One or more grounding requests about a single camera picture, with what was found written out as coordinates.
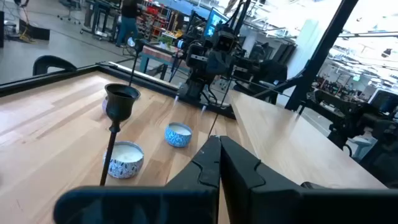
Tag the computer monitor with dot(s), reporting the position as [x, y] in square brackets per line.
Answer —
[213, 23]

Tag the person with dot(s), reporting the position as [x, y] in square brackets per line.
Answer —
[127, 28]

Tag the black table frame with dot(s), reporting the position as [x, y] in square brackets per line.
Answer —
[140, 80]

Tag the light blue patterned candle tin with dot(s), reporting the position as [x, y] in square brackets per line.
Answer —
[177, 140]

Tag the teal-legged workbench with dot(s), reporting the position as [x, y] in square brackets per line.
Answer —
[155, 53]

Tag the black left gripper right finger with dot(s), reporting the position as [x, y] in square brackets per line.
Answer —
[242, 186]

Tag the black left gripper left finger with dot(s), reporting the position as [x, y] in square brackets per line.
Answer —
[199, 177]

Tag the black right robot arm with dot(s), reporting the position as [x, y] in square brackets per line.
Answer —
[199, 85]

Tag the white candle cup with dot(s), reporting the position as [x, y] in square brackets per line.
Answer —
[124, 168]

